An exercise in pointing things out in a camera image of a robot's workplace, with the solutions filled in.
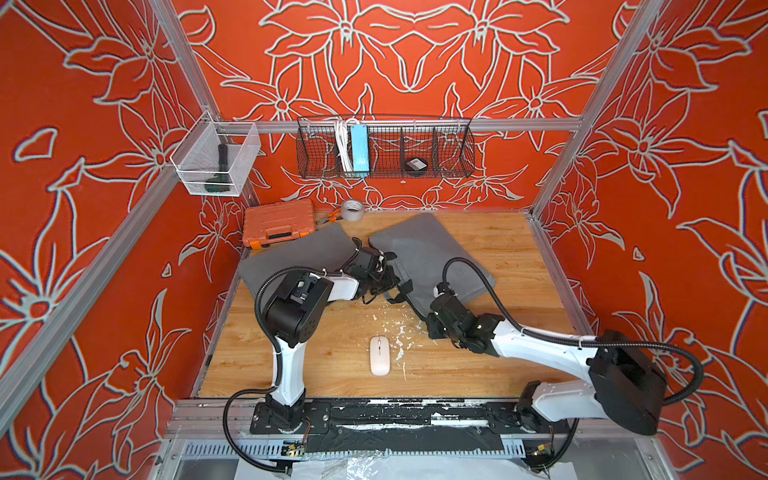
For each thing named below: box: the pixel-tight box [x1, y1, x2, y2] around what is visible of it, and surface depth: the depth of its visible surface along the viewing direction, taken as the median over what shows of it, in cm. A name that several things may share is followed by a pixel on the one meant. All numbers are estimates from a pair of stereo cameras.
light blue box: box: [351, 124, 370, 176], surface depth 92 cm
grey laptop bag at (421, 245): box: [369, 213, 488, 316], surface depth 103 cm
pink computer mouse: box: [370, 336, 391, 377], surface depth 83 cm
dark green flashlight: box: [204, 144, 231, 192], surface depth 82 cm
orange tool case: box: [243, 199, 316, 250], surface depth 112 cm
